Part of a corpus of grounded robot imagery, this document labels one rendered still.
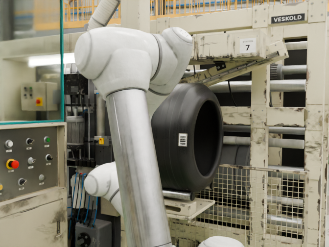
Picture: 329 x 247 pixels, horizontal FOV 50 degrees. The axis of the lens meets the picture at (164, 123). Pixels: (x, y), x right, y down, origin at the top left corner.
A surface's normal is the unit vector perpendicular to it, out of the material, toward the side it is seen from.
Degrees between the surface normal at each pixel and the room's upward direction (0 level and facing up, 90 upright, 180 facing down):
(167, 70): 130
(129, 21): 90
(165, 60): 103
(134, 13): 90
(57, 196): 90
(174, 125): 76
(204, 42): 90
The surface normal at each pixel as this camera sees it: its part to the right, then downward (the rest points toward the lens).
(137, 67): 0.60, -0.18
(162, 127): -0.47, -0.18
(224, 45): -0.48, 0.04
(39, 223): 0.88, 0.03
